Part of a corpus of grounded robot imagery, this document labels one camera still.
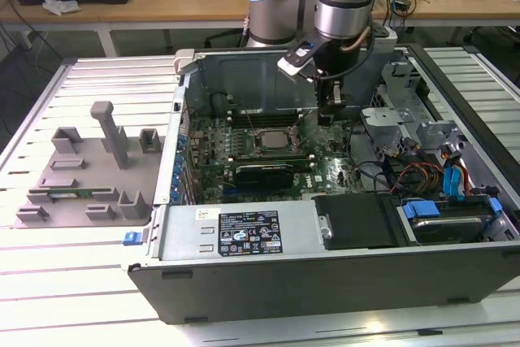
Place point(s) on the open black PC case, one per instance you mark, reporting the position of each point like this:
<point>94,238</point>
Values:
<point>284,294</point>

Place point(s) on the silver power supply with label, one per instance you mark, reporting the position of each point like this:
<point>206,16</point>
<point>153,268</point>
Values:
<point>187,233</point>

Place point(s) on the black graphics card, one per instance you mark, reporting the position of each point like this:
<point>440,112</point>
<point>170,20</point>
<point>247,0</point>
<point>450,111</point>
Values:
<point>264,176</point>

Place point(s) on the thin metal locking lever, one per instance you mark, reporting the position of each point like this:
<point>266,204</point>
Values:
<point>253,123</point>

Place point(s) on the silver metal drive bracket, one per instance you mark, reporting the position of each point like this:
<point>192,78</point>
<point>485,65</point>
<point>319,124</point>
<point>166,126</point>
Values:
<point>382,119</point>

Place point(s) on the black office chair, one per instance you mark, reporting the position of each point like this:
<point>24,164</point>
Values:
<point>495,38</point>

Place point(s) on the CPU socket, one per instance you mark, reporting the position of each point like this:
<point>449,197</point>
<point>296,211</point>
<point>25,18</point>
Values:
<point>256,144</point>

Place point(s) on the green motherboard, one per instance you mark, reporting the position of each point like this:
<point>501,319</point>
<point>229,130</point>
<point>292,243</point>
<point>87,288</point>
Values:
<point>331,148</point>

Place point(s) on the silver CPU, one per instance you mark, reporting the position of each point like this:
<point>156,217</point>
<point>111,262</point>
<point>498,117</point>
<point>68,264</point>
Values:
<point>275,140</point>

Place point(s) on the black round case speaker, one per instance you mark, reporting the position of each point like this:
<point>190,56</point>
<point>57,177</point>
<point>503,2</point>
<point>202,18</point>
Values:
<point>219,104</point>

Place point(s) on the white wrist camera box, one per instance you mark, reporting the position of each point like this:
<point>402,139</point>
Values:
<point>290,64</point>

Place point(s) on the grey plastic parts rack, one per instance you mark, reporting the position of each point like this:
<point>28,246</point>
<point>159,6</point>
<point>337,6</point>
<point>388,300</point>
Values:
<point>97,160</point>

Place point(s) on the hard disk in blue carrier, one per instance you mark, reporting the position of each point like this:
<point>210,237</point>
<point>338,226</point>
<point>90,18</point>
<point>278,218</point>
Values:
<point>447,227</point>

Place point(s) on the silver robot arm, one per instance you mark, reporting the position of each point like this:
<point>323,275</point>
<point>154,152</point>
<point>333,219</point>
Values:
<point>345,5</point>

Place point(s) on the crumpled white paper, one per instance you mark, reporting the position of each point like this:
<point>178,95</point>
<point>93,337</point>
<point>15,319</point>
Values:
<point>61,5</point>

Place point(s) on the small blue case latch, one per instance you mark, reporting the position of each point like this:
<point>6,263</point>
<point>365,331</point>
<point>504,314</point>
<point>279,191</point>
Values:
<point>132,238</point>

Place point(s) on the black RAM slot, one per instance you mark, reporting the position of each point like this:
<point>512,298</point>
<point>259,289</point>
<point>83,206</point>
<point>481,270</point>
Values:
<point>276,111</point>
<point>243,156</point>
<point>302,169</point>
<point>302,161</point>
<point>276,124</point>
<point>302,165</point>
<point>276,120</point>
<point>276,115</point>

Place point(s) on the green RAM stick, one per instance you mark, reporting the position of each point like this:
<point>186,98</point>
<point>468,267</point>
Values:
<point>75,193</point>

